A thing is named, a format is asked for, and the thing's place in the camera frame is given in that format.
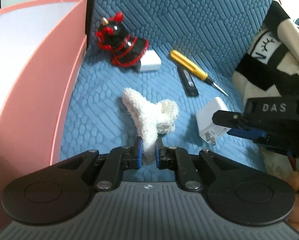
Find large white power adapter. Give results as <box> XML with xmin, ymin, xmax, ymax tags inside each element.
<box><xmin>196</xmin><ymin>96</ymin><xmax>230</xmax><ymax>146</ymax></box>

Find white fluffy towel cloth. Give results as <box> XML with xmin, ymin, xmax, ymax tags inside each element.
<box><xmin>122</xmin><ymin>88</ymin><xmax>179</xmax><ymax>165</ymax></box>

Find black lighter with print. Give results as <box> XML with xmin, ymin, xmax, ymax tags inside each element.
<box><xmin>177</xmin><ymin>65</ymin><xmax>199</xmax><ymax>97</ymax></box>

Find yellow handled screwdriver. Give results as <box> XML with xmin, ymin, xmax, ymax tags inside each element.
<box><xmin>170</xmin><ymin>50</ymin><xmax>228</xmax><ymax>96</ymax></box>

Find person's right hand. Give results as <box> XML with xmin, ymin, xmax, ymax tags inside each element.
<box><xmin>285</xmin><ymin>171</ymin><xmax>299</xmax><ymax>232</ymax></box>

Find black white cream blanket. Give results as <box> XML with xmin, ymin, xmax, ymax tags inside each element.
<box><xmin>231</xmin><ymin>0</ymin><xmax>299</xmax><ymax>173</ymax></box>

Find small white charger cube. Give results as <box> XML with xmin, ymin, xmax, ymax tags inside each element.
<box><xmin>137</xmin><ymin>50</ymin><xmax>162</xmax><ymax>72</ymax></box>

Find blue textured sofa cushion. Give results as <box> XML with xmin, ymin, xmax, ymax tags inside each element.
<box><xmin>60</xmin><ymin>0</ymin><xmax>272</xmax><ymax>160</ymax></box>

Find pink storage box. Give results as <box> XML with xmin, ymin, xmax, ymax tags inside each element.
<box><xmin>0</xmin><ymin>0</ymin><xmax>87</xmax><ymax>230</ymax></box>

